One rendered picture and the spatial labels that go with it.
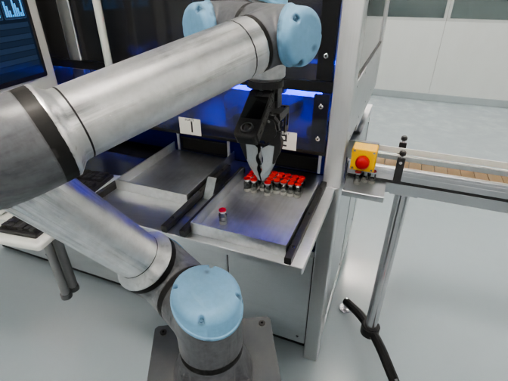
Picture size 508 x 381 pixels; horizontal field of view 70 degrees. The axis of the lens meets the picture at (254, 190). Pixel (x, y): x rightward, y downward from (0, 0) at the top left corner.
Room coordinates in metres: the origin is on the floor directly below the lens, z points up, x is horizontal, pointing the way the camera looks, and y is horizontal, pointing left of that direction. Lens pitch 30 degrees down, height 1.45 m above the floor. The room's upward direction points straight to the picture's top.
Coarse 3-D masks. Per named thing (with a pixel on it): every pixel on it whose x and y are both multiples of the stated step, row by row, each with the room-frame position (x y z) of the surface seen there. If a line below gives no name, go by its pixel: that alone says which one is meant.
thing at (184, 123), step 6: (180, 120) 1.21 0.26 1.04; (186, 120) 1.20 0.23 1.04; (192, 120) 1.19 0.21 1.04; (198, 120) 1.18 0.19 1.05; (180, 126) 1.21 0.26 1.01; (186, 126) 1.20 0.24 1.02; (198, 126) 1.18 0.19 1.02; (180, 132) 1.21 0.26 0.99; (186, 132) 1.20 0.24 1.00; (192, 132) 1.19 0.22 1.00; (198, 132) 1.18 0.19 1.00
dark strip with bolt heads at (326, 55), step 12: (324, 0) 1.04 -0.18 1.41; (336, 0) 1.03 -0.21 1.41; (324, 12) 1.04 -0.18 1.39; (336, 12) 1.03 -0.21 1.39; (324, 24) 1.04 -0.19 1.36; (336, 24) 1.02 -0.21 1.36; (324, 36) 1.03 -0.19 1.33; (324, 48) 1.03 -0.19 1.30; (324, 60) 1.03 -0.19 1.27; (324, 72) 1.03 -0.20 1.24
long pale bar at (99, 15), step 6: (96, 0) 1.22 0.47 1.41; (96, 6) 1.22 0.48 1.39; (96, 12) 1.22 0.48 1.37; (102, 12) 1.23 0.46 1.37; (96, 18) 1.22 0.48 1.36; (102, 18) 1.22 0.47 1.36; (102, 24) 1.22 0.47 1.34; (102, 30) 1.22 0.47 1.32; (102, 36) 1.22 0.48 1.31; (102, 42) 1.22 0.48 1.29; (108, 42) 1.23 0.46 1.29; (102, 48) 1.22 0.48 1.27; (108, 48) 1.22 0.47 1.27; (108, 54) 1.22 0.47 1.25; (108, 60) 1.22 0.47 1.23; (114, 60) 1.25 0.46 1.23; (120, 60) 1.27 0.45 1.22
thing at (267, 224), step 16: (240, 176) 1.06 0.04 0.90; (224, 192) 0.94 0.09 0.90; (240, 192) 0.98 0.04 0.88; (272, 192) 0.98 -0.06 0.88; (304, 192) 0.98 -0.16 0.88; (208, 208) 0.85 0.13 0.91; (240, 208) 0.88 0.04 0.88; (256, 208) 0.88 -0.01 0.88; (272, 208) 0.88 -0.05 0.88; (288, 208) 0.88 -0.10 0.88; (304, 208) 0.83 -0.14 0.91; (192, 224) 0.76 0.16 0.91; (208, 224) 0.80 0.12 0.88; (240, 224) 0.80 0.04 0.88; (256, 224) 0.80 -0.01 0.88; (272, 224) 0.80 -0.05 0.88; (288, 224) 0.80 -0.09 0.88; (224, 240) 0.73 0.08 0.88; (240, 240) 0.71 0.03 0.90; (256, 240) 0.70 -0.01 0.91; (272, 240) 0.73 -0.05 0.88; (288, 240) 0.69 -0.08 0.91
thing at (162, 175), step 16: (144, 160) 1.14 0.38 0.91; (160, 160) 1.21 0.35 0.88; (176, 160) 1.21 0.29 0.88; (192, 160) 1.21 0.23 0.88; (208, 160) 1.21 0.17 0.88; (224, 160) 1.14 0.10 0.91; (128, 176) 1.05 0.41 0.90; (144, 176) 1.08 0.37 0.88; (160, 176) 1.08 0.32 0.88; (176, 176) 1.08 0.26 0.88; (192, 176) 1.08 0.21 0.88; (144, 192) 0.96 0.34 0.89; (160, 192) 0.94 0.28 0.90; (176, 192) 0.92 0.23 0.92; (192, 192) 0.93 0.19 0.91
